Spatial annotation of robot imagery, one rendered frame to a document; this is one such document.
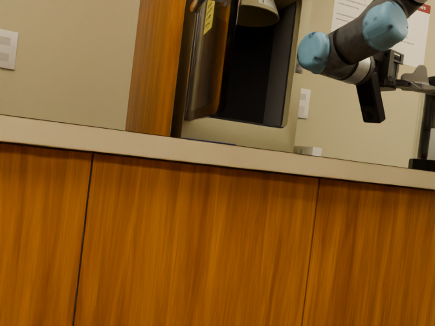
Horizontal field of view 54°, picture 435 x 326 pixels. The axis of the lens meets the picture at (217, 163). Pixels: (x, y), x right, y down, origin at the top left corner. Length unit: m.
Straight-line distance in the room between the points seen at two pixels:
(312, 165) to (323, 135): 0.90
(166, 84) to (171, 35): 0.11
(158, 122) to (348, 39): 0.42
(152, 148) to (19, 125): 0.21
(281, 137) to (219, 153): 0.42
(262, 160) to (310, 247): 0.22
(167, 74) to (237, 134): 0.26
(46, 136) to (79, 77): 0.76
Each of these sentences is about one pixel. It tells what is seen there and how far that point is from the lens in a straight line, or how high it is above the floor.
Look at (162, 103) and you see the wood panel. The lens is 0.94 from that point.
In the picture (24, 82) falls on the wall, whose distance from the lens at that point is 1.45.
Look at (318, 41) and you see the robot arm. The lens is 0.85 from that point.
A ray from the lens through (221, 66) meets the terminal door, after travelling 0.76.
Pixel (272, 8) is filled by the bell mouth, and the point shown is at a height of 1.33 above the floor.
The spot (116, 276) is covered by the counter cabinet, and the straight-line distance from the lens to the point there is 0.78.
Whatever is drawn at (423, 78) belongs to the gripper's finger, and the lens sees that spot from 1.06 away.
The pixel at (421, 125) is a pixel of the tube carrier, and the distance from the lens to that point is 1.18.
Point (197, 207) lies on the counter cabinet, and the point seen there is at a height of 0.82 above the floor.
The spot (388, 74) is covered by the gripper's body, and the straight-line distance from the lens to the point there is 1.00.
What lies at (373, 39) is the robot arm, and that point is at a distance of 0.81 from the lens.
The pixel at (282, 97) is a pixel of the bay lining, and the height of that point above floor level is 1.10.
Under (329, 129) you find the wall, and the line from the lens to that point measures 1.76.
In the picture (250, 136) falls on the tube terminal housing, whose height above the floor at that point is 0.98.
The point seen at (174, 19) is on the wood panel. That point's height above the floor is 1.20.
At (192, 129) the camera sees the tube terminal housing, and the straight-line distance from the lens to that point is 1.05.
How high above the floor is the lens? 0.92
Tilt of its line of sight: 1 degrees down
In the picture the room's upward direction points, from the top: 7 degrees clockwise
